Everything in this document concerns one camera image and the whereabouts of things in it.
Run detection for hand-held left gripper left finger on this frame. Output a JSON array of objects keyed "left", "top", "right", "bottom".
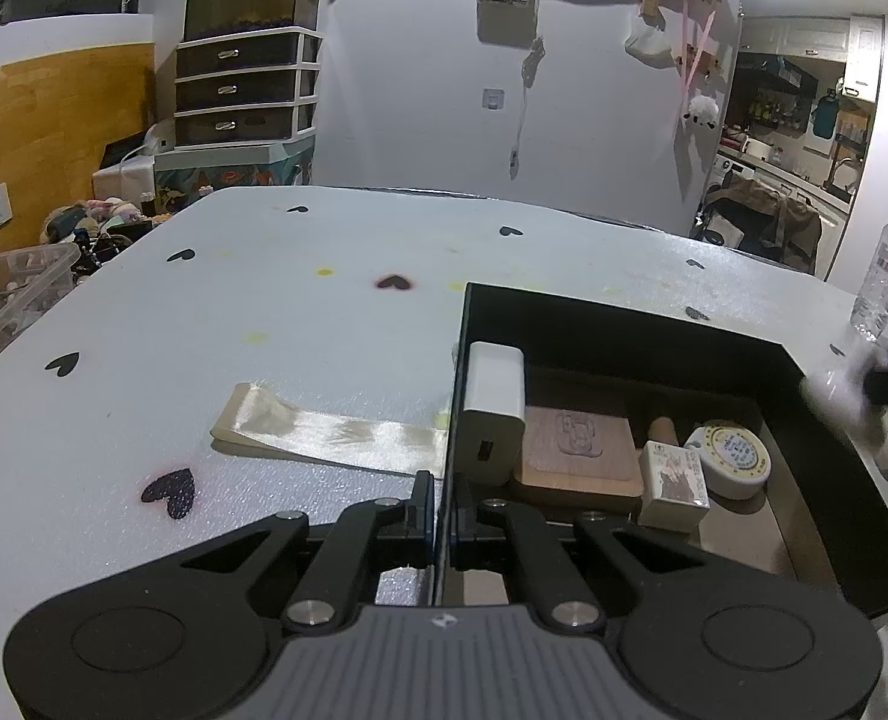
[{"left": 181, "top": 471, "right": 436, "bottom": 635}]

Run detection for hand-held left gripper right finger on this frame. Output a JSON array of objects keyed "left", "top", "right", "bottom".
[{"left": 450, "top": 480, "right": 786, "bottom": 631}]

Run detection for white charger block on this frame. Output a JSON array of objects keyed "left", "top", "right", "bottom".
[{"left": 460, "top": 341, "right": 527, "bottom": 487}]

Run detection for black cardboard box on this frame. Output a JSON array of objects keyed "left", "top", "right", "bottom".
[{"left": 429, "top": 283, "right": 888, "bottom": 620}]

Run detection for brown square wooden coaster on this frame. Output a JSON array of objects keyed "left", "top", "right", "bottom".
[{"left": 511, "top": 406, "right": 644, "bottom": 517}]

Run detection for round white tape measure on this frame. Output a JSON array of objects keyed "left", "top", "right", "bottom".
[{"left": 684, "top": 424, "right": 773, "bottom": 502}]

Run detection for small cream printed box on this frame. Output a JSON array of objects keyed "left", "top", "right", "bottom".
[{"left": 637, "top": 441, "right": 711, "bottom": 533}]

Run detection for clear plastic water bottle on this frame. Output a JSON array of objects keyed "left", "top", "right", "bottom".
[{"left": 851, "top": 201, "right": 888, "bottom": 342}]

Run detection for cream satin ribbon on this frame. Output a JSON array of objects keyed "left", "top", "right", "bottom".
[{"left": 210, "top": 382, "right": 449, "bottom": 477}]

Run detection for chair with brown cloth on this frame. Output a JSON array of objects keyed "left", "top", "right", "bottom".
[{"left": 703, "top": 178, "right": 821, "bottom": 271}]

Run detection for white plush toy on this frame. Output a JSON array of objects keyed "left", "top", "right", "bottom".
[{"left": 676, "top": 94, "right": 719, "bottom": 134}]

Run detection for pink hanging ribbons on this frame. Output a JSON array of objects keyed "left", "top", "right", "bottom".
[{"left": 680, "top": 0, "right": 719, "bottom": 91}]

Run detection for white hanging bag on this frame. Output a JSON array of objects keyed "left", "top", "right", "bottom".
[{"left": 625, "top": 15, "right": 674, "bottom": 68}]

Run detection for pile of plush toys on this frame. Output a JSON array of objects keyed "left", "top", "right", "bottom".
[{"left": 39, "top": 199, "right": 167, "bottom": 286}]

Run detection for white desk device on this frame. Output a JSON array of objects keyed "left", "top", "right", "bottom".
[{"left": 91, "top": 120, "right": 179, "bottom": 200}]

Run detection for white three-drawer unit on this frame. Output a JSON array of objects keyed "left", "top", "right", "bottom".
[{"left": 174, "top": 26, "right": 321, "bottom": 151}]

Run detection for clear plastic storage bin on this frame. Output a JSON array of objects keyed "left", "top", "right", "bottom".
[{"left": 0, "top": 242, "right": 81, "bottom": 376}]

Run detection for white kitchen wall cabinets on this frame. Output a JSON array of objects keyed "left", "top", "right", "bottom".
[{"left": 740, "top": 15, "right": 884, "bottom": 102}]

